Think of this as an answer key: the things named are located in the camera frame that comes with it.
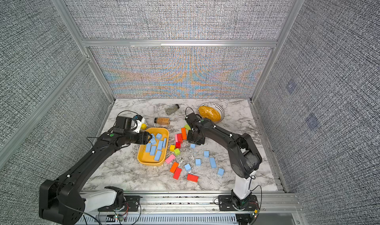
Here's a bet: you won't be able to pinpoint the patterned bowl with yellow contents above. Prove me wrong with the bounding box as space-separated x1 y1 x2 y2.
197 102 225 124

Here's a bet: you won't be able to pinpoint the aluminium front rail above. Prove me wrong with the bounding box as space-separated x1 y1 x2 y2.
80 188 308 225

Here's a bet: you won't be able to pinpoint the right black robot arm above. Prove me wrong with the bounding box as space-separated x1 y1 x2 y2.
185 113 262 211

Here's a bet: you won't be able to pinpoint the orange block lower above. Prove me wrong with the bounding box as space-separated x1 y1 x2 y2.
170 162 179 174

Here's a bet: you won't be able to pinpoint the green cube middle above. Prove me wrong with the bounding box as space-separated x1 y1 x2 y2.
174 148 180 156

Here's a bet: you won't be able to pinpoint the yellow plastic tray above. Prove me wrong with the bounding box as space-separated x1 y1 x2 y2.
137 128 169 167

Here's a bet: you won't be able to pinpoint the red block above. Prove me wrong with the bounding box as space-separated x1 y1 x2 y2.
176 134 183 143
187 174 199 182
173 168 182 180

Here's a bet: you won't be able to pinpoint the blue block tall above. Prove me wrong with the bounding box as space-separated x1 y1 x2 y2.
154 150 162 162

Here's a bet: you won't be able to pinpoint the pink block lower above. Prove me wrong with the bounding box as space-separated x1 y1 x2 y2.
165 154 176 164

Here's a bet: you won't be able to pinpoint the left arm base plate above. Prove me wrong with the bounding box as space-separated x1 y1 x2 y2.
98 195 141 212

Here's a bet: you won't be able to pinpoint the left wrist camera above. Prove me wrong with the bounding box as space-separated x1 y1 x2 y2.
113 115 145 134

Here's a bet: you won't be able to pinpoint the brown spice jar black lid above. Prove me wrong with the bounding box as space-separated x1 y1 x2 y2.
154 117 170 126

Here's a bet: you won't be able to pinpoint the red block upper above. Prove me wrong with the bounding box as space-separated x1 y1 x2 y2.
176 134 183 143

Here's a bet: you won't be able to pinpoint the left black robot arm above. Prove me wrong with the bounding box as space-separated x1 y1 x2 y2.
39 132 152 225

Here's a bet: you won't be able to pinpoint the blue block low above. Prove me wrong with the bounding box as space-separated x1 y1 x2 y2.
149 146 157 156

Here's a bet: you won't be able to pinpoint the clear spice jar green contents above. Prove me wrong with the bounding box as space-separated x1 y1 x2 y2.
165 104 180 116

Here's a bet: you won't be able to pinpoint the red block lower left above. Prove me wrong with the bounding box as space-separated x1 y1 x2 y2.
173 168 182 180

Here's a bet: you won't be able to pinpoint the long orange block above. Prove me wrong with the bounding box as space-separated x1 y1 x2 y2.
181 128 187 141

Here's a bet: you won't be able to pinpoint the red block bottom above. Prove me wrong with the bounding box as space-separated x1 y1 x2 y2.
187 174 199 182

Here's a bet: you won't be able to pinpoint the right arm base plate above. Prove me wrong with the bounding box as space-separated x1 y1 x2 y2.
217 194 260 212

